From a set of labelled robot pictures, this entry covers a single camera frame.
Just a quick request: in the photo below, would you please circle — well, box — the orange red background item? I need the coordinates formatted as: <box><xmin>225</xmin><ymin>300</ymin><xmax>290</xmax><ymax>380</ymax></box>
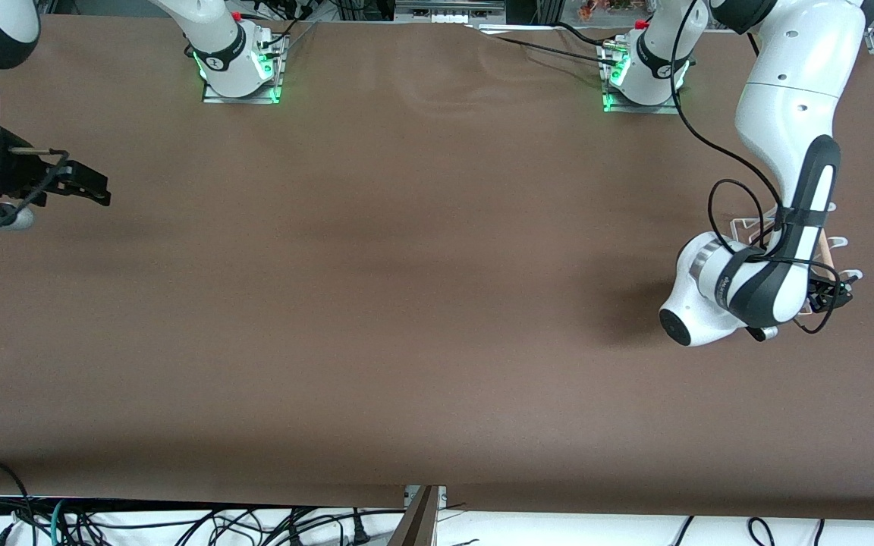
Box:
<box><xmin>578</xmin><ymin>0</ymin><xmax>655</xmax><ymax>21</ymax></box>

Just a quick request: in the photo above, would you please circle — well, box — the aluminium table leg profile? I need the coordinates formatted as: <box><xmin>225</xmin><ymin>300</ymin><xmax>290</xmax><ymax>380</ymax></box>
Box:
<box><xmin>387</xmin><ymin>485</ymin><xmax>442</xmax><ymax>546</ymax></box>

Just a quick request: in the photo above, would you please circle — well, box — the white wire cup rack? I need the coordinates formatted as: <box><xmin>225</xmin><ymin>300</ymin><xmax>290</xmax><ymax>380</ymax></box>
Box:
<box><xmin>731</xmin><ymin>199</ymin><xmax>865</xmax><ymax>317</ymax></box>

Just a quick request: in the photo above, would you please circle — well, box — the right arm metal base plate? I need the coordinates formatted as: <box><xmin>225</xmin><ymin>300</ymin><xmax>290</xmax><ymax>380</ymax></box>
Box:
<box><xmin>201</xmin><ymin>33</ymin><xmax>285</xmax><ymax>105</ymax></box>

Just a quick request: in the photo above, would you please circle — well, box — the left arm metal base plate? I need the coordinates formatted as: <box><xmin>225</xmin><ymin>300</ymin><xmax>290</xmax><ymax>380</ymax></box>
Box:
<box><xmin>602</xmin><ymin>42</ymin><xmax>684</xmax><ymax>115</ymax></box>

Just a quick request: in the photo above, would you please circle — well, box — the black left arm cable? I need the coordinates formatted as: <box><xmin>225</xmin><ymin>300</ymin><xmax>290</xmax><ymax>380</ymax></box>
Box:
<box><xmin>668</xmin><ymin>0</ymin><xmax>844</xmax><ymax>337</ymax></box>

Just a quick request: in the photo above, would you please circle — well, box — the teal cable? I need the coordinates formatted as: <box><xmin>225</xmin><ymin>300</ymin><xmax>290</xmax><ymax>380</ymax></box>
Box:
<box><xmin>48</xmin><ymin>498</ymin><xmax>68</xmax><ymax>546</ymax></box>

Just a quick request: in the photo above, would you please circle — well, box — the black cable across table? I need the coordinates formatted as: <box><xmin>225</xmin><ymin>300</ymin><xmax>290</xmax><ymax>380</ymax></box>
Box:
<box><xmin>467</xmin><ymin>21</ymin><xmax>629</xmax><ymax>66</ymax></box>

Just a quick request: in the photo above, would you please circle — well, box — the black cable with plug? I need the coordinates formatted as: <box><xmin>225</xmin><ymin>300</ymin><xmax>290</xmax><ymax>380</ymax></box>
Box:
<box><xmin>261</xmin><ymin>507</ymin><xmax>379</xmax><ymax>546</ymax></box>

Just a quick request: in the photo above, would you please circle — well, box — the white metal bracket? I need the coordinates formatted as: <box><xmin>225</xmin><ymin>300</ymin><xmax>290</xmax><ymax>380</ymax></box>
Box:
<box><xmin>404</xmin><ymin>485</ymin><xmax>448</xmax><ymax>511</ymax></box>

